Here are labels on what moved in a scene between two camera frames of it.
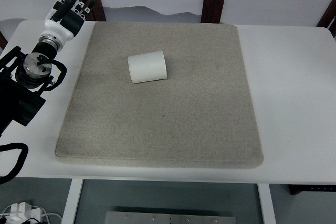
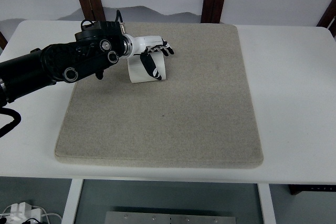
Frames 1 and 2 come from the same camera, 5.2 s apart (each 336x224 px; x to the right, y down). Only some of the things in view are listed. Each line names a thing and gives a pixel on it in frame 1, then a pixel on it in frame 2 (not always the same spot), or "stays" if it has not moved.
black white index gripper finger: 87,10 -> 163,50
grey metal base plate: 165,217 stays
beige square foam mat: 202,114 stays
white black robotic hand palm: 60,32 -> 138,44
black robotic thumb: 63,9 -> 149,65
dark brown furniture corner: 295,189 stays
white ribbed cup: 147,66 stays
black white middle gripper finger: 81,3 -> 168,48
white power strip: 20,213 stays
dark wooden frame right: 328,17 stays
